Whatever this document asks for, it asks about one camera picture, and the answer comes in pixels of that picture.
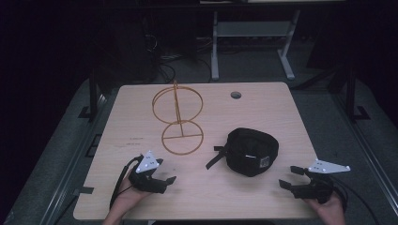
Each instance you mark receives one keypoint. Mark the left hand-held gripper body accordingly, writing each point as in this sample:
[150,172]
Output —
[147,163]

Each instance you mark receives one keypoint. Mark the black cap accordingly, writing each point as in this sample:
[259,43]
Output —
[250,151]

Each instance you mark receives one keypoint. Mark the grey tape strip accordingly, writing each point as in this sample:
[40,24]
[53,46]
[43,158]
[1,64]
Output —
[84,190]

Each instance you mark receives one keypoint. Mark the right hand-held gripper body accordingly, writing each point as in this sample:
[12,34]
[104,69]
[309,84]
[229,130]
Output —
[319,189]

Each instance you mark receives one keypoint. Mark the person's left hand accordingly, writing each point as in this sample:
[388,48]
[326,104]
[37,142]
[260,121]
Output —
[126,198]

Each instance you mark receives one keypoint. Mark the black metal frame post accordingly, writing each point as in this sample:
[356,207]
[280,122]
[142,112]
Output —
[93,97]

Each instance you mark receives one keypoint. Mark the person's right hand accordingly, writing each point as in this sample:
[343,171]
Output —
[331,212]

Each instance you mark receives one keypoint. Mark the grey metal stand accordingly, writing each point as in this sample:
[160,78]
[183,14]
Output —
[253,28]

